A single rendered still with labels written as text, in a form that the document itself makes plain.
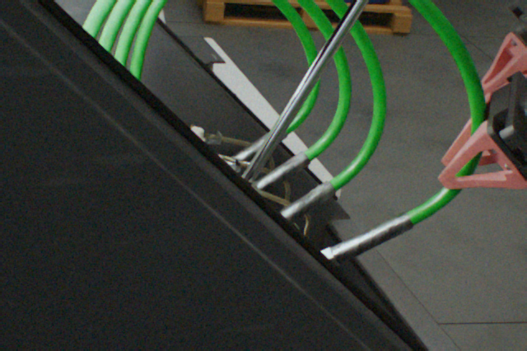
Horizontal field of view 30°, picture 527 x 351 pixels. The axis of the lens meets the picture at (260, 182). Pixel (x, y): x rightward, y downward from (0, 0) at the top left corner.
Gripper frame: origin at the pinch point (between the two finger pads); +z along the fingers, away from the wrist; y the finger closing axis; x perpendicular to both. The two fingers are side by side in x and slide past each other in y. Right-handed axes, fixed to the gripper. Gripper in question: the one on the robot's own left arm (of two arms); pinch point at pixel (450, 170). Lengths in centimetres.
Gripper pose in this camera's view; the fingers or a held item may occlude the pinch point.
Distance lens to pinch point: 93.8
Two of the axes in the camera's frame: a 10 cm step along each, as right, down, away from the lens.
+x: 6.6, 7.0, 2.9
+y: -2.5, 5.6, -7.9
